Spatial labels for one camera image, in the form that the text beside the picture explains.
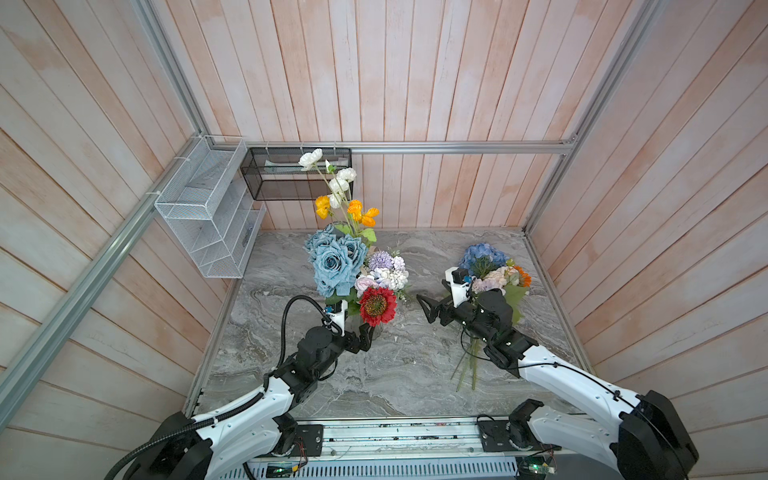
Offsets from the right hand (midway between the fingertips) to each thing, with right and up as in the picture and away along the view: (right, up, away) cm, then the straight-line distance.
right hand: (431, 287), depth 79 cm
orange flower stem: (+36, +1, +19) cm, 40 cm away
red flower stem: (-15, -3, -12) cm, 19 cm away
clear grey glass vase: (-14, -11, -4) cm, 18 cm away
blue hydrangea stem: (+21, +8, +22) cm, 32 cm away
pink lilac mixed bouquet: (-13, +5, -9) cm, 16 cm away
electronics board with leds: (+23, -43, -8) cm, 50 cm away
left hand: (-19, -9, +2) cm, 21 cm away
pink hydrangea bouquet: (+30, -1, +17) cm, 35 cm away
